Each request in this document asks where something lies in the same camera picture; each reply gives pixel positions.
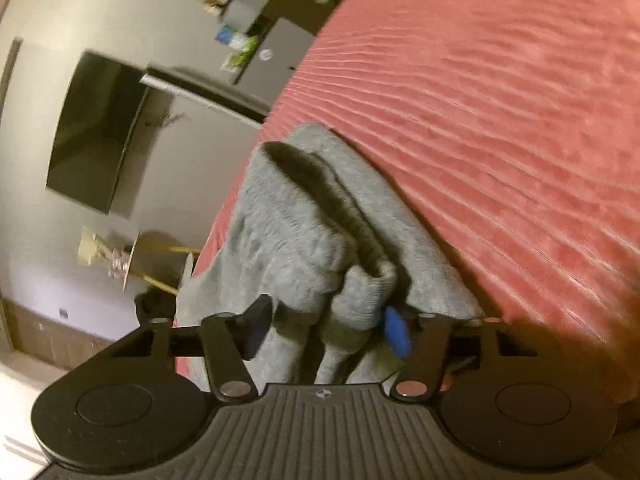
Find black bag on floor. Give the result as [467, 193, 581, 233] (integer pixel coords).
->
[134, 288, 177, 326]

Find grey sweatpants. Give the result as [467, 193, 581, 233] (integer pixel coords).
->
[177, 124, 484, 387]

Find blue white box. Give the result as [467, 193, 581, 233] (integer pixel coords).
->
[215, 25, 250, 51]

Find pink ribbed bedspread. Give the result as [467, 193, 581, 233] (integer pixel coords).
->
[194, 0, 639, 403]

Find wall mounted television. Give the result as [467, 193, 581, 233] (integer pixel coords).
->
[47, 50, 149, 214]

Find grey drawer cabinet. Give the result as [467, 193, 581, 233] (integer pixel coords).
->
[236, 18, 316, 107]

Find yellow round side table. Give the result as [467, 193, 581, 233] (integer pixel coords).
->
[122, 231, 202, 297]

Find wrapped flower bouquet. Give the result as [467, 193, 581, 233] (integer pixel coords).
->
[77, 228, 130, 280]

